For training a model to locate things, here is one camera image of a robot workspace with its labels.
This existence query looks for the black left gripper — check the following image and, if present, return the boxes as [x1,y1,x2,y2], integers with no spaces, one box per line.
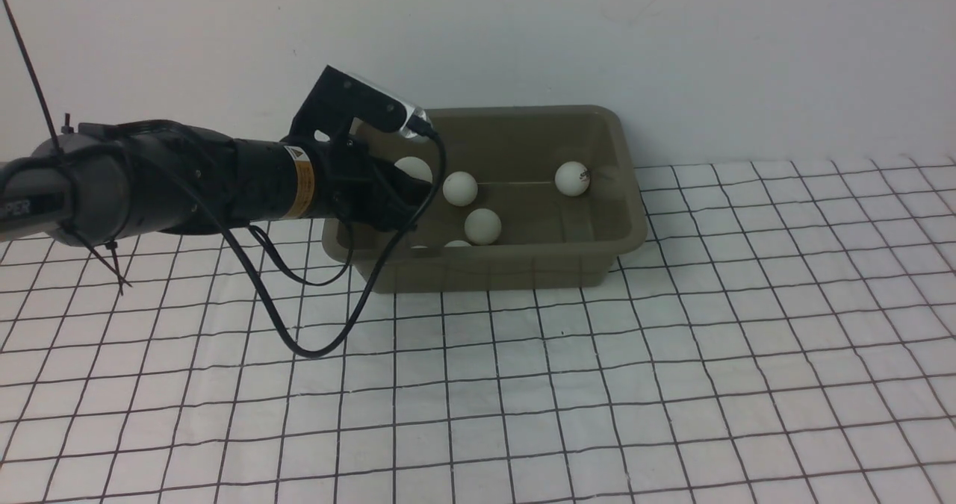
[235,137,433,231]

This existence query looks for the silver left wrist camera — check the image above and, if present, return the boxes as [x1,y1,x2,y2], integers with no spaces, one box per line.
[289,65,435,143]

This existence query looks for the olive green plastic bin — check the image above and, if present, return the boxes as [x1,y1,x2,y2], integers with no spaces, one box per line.
[323,105,648,294]

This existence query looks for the black grey left arm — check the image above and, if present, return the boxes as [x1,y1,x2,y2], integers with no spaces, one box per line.
[1,120,432,246]

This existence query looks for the white black grid tablecloth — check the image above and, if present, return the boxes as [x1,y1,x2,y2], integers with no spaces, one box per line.
[1,154,955,503]

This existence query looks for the black left camera cable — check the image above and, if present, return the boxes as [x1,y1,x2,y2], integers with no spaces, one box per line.
[134,119,447,359]

